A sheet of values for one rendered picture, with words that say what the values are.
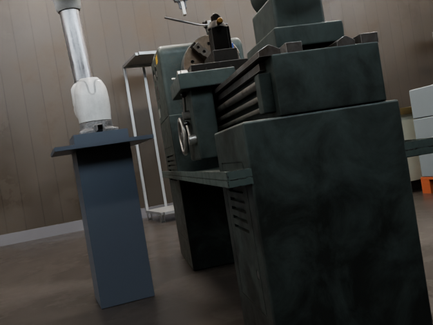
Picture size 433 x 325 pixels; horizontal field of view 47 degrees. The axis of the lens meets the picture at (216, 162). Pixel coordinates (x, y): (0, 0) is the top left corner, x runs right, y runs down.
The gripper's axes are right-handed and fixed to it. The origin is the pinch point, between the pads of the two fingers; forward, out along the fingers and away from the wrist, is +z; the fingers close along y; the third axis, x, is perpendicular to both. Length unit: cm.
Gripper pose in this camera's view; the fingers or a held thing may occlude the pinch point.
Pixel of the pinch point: (183, 8)
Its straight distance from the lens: 272.9
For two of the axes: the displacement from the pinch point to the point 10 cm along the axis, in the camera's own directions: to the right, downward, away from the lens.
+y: 9.6, -2.3, 1.8
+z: 2.3, 9.7, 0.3
